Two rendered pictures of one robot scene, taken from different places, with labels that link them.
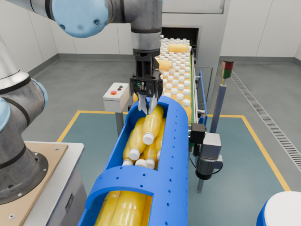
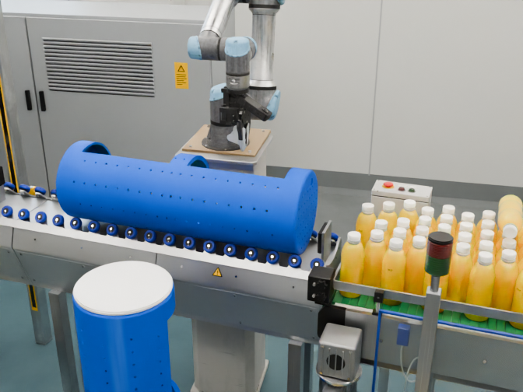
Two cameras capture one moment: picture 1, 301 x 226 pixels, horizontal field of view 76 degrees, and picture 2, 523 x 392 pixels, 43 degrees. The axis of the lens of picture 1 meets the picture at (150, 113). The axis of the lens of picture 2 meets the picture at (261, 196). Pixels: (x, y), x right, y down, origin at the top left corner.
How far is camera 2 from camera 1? 2.25 m
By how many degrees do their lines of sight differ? 84
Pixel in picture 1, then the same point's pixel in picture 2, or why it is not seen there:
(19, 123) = not seen: hidden behind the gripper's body
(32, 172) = (218, 141)
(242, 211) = not seen: outside the picture
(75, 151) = (246, 159)
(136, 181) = (180, 156)
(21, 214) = (191, 148)
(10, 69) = (256, 76)
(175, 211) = (158, 177)
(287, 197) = (164, 283)
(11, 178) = (211, 134)
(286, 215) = (148, 274)
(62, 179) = (216, 157)
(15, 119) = not seen: hidden behind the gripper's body
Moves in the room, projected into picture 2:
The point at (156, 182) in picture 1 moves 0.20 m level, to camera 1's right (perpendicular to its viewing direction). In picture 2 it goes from (177, 164) to (159, 187)
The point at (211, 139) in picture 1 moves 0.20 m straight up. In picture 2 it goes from (336, 333) to (340, 274)
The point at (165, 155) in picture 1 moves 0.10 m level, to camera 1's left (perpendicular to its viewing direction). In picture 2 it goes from (202, 170) to (209, 159)
